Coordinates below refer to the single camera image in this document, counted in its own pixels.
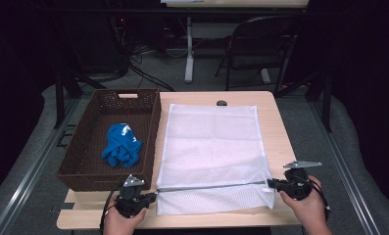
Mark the black metal stand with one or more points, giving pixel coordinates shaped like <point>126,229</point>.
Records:
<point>59,98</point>
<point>327,107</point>

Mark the blue shirt with white print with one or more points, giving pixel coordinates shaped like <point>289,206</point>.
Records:
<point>120,147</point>

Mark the brown woven basket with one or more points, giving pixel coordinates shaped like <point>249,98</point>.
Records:
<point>84,156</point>

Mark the dark equipment cabinet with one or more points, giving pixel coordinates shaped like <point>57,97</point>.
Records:
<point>94,42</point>

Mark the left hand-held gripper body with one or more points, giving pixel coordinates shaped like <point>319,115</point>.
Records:
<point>130,202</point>

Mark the person's right hand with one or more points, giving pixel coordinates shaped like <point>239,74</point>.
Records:
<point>308,210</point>

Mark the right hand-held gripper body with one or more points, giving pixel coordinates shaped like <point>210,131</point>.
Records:
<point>298,184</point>

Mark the white desk leg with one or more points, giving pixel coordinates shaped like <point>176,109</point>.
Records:
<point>189,65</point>
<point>265,76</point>

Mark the white mesh laundry bag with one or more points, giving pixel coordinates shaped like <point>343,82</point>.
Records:
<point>211,147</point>

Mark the black folding chair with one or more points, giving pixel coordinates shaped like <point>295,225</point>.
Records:
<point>260,39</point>

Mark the aluminium floor rail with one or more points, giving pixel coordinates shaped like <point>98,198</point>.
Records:
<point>343,156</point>
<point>28,176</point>

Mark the person's left hand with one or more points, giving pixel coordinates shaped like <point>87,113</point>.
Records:
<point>117,225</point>

